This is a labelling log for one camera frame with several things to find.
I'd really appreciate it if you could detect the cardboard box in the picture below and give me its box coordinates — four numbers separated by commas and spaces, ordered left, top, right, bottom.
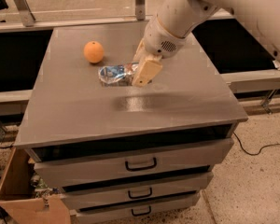
0, 148, 71, 224

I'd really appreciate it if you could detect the grey drawer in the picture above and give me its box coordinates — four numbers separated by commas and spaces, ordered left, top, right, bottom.
35, 138, 233, 188
77, 192, 200, 224
62, 169, 213, 210

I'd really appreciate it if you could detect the metal bracket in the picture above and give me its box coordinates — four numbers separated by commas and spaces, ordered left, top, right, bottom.
13, 0, 35, 27
135, 0, 146, 21

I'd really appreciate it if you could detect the grey drawer cabinet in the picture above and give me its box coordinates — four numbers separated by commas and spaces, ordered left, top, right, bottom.
14, 20, 249, 224

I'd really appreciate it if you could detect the top grey drawer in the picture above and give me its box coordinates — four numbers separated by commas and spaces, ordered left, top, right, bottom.
35, 138, 233, 188

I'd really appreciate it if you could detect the orange fruit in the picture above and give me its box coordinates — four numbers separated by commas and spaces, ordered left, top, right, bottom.
83, 41, 105, 63

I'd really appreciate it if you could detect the black floor cable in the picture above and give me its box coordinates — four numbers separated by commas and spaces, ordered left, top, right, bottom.
232, 132, 280, 157

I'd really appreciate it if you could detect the middle metal bracket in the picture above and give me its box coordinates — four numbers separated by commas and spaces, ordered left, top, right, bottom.
135, 0, 146, 21

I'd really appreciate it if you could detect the bottom grey drawer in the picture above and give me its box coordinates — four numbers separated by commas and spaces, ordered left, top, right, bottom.
77, 192, 200, 224

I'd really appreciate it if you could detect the left metal bracket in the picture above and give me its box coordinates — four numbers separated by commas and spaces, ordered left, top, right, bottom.
13, 0, 35, 27

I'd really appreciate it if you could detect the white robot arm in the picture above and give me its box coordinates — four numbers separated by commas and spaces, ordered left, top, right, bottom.
132, 0, 280, 87

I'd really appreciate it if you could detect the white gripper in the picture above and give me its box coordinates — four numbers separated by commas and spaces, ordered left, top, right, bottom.
132, 17, 186, 87

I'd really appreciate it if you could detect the middle grey drawer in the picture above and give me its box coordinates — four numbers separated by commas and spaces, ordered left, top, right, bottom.
62, 169, 213, 210

